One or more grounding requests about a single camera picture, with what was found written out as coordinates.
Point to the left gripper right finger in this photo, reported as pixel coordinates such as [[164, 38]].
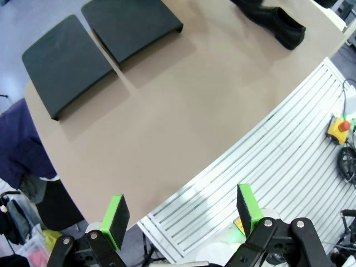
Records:
[[250, 211]]

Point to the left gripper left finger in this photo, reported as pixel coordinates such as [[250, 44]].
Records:
[[115, 222]]

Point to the black leather shoe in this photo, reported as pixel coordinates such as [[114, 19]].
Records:
[[281, 26]]

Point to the black shoe stand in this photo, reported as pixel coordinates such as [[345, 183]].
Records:
[[130, 27], [66, 66]]

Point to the yellow emergency stop button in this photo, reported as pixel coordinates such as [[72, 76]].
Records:
[[338, 130]]

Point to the white table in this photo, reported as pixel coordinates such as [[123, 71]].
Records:
[[335, 18]]

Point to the white slatted base plate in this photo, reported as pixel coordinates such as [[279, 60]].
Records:
[[292, 144]]

